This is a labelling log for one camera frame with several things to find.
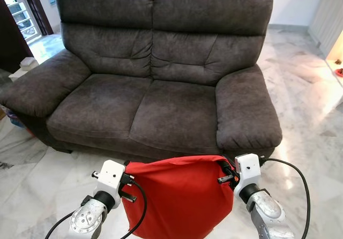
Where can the red pillow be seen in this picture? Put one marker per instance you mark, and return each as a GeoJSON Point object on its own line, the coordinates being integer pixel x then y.
{"type": "Point", "coordinates": [179, 201]}

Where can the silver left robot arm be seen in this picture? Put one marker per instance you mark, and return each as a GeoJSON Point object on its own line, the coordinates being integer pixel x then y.
{"type": "Point", "coordinates": [88, 220]}

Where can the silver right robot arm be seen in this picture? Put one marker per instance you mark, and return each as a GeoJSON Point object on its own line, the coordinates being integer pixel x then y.
{"type": "Point", "coordinates": [268, 212]}

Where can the grey two-seat fabric sofa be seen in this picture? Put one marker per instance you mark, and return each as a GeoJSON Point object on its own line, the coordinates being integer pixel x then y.
{"type": "Point", "coordinates": [144, 105]}

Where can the purple waste bin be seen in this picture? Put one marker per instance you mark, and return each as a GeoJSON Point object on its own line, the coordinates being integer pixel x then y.
{"type": "Point", "coordinates": [13, 118]}

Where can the red bowl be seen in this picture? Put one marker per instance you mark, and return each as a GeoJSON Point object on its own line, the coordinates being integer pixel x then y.
{"type": "Point", "coordinates": [340, 72]}

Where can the white tissue box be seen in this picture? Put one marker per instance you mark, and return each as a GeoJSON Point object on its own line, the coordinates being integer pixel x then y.
{"type": "Point", "coordinates": [29, 63]}

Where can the white side table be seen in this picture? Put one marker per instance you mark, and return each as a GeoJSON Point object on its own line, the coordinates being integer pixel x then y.
{"type": "Point", "coordinates": [16, 72]}

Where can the dark brown door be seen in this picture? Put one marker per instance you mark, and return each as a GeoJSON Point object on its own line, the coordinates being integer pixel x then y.
{"type": "Point", "coordinates": [12, 40]}

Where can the white pleated curtain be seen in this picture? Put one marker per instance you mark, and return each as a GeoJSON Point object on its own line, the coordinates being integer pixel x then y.
{"type": "Point", "coordinates": [327, 14]}

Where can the window with grille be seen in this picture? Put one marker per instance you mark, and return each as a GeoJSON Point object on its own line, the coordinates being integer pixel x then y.
{"type": "Point", "coordinates": [19, 11]}

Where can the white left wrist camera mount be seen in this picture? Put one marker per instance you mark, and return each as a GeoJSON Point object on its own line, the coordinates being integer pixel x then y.
{"type": "Point", "coordinates": [110, 176]}

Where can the dark brown door frame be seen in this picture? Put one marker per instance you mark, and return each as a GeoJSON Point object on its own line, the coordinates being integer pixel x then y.
{"type": "Point", "coordinates": [38, 6]}

